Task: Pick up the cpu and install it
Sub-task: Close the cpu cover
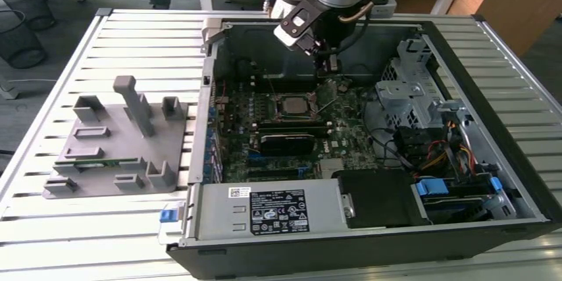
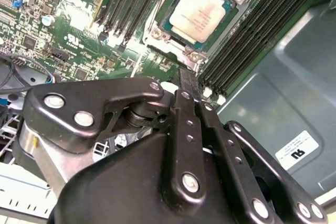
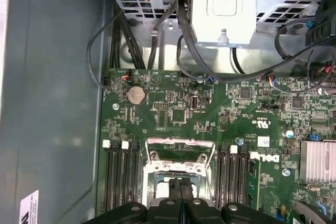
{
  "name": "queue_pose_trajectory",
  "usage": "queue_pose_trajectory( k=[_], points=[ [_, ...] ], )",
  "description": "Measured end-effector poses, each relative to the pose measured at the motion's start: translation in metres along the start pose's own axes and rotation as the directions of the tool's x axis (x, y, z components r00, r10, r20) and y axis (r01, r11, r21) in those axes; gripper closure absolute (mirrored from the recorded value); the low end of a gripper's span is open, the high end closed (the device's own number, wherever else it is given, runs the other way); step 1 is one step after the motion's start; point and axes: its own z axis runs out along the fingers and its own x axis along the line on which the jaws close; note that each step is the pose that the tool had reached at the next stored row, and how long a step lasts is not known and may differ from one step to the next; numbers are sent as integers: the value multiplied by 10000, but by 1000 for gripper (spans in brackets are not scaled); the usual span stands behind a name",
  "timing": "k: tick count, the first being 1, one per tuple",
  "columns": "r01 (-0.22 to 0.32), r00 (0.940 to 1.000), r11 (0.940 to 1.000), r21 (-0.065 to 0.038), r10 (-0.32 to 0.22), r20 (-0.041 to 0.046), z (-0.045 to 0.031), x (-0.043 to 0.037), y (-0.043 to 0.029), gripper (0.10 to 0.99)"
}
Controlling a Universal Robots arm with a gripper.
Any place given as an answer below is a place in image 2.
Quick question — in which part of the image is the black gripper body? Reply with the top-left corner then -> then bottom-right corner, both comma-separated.
48,132 -> 246,224

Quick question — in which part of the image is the silver CPU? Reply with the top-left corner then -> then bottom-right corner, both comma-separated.
160,0 -> 238,51

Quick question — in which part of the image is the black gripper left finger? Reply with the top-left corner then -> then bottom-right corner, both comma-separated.
22,68 -> 208,207

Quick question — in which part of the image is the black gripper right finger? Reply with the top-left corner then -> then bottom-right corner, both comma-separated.
193,72 -> 330,224

